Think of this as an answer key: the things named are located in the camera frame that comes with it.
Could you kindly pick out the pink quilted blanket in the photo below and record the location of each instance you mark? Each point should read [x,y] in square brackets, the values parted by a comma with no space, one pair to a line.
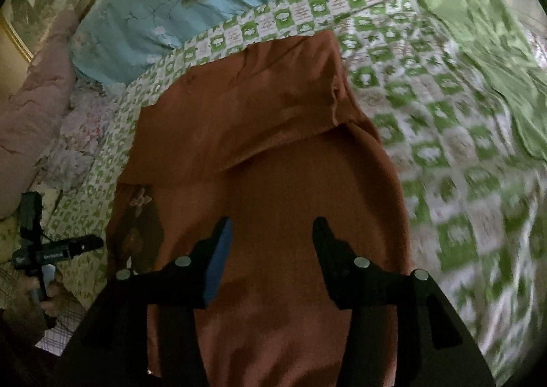
[38,113]

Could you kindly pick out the pale floral pillow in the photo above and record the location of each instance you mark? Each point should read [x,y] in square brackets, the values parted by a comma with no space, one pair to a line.
[81,134]

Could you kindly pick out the green checkered bed sheet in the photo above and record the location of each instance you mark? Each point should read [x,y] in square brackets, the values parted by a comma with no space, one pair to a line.
[448,156]

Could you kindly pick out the person's left hand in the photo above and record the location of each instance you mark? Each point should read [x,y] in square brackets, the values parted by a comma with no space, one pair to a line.
[47,297]

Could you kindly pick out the green satin blanket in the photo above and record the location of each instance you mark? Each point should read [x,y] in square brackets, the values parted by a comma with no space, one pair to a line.
[495,49]

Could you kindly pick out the brown garment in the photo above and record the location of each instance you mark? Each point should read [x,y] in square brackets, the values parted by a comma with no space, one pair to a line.
[277,147]

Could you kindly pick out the gold framed landscape painting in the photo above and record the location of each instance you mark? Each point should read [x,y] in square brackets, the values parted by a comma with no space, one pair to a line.
[25,6]

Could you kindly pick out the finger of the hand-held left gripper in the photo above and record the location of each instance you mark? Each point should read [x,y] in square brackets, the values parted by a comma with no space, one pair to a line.
[83,245]

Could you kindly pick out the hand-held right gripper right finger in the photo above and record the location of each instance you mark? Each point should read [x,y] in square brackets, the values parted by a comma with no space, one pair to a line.
[327,250]

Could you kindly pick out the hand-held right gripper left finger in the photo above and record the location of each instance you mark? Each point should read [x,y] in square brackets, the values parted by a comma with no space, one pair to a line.
[216,267]

